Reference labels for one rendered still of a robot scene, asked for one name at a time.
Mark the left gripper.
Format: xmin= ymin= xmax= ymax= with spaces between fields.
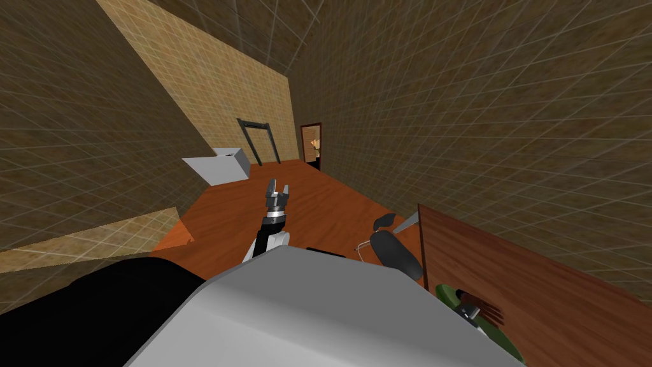
xmin=264 ymin=178 xmax=291 ymax=211

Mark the black frame stand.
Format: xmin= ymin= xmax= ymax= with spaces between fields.
xmin=236 ymin=117 xmax=282 ymax=167

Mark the brown door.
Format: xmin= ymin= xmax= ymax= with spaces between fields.
xmin=300 ymin=122 xmax=323 ymax=171

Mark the grey flat panel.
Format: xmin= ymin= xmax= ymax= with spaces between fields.
xmin=391 ymin=212 xmax=420 ymax=236

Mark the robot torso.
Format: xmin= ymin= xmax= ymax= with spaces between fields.
xmin=124 ymin=244 xmax=527 ymax=367

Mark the green round object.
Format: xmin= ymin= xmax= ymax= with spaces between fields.
xmin=435 ymin=284 xmax=527 ymax=364

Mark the brown wooden desk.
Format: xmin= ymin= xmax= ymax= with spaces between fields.
xmin=417 ymin=203 xmax=652 ymax=367

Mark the white box cabinet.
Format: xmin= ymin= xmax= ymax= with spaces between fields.
xmin=181 ymin=147 xmax=252 ymax=187

